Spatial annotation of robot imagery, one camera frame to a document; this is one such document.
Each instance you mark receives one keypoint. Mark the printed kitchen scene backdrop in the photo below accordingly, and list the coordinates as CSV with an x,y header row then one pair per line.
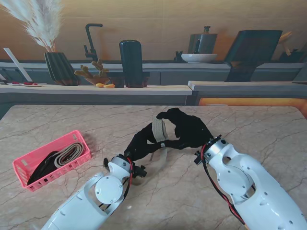
x,y
153,14

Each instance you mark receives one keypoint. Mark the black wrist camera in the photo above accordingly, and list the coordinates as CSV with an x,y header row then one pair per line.
x,y
140,172
198,158

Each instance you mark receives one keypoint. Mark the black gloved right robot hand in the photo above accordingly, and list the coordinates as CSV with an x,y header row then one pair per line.
x,y
192,129

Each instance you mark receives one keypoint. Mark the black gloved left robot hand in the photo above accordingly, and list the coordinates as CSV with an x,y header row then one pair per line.
x,y
141,146

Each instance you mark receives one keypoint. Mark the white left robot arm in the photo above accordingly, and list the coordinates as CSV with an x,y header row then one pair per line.
x,y
96,196

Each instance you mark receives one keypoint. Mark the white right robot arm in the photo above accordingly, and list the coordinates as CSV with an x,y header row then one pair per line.
x,y
247,177

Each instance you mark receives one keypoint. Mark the dark brown braided belt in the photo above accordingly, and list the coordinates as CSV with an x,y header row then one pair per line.
x,y
40,170

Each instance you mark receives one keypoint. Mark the pink plastic storage basket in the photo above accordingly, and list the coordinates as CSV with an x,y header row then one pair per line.
x,y
79,139

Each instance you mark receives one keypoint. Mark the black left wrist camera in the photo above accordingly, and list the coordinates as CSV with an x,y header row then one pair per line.
x,y
140,172

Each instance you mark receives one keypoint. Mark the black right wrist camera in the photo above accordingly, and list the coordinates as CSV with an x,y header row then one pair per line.
x,y
198,158

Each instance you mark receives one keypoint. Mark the tan braided belt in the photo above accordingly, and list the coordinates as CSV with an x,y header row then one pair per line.
x,y
69,153

